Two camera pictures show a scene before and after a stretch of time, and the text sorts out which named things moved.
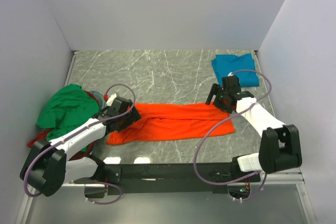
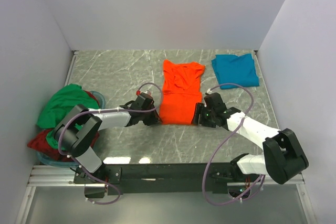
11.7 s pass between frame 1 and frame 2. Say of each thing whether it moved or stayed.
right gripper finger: moved
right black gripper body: moved
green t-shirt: stayed
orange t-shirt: moved
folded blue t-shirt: stayed
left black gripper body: moved
